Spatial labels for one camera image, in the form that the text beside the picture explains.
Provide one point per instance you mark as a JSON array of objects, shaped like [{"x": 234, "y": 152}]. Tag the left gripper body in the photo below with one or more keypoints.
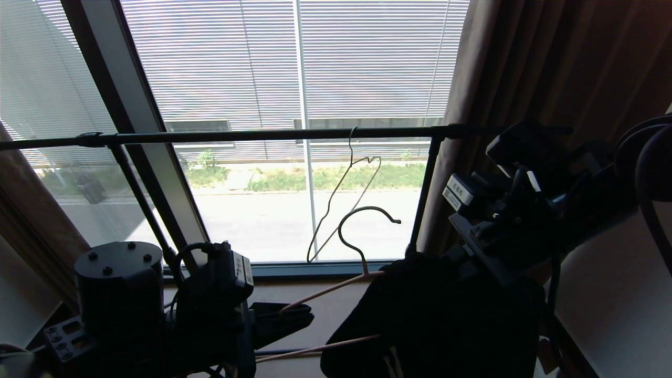
[{"x": 210, "y": 344}]

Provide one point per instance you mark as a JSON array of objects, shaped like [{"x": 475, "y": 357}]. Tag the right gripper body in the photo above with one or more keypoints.
[{"x": 499, "y": 252}]

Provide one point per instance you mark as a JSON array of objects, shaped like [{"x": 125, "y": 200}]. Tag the black garment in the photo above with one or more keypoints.
[{"x": 436, "y": 325}]

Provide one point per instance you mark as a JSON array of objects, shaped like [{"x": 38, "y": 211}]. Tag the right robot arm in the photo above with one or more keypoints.
[{"x": 593, "y": 194}]

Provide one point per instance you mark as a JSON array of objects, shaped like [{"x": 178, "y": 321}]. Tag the black clothes rack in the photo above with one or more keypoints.
[{"x": 262, "y": 135}]

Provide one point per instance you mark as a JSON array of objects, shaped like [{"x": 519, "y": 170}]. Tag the brown curtain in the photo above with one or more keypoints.
[
  {"x": 525, "y": 68},
  {"x": 26, "y": 220}
]

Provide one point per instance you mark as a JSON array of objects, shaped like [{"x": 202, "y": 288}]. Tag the window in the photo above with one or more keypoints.
[{"x": 115, "y": 79}]

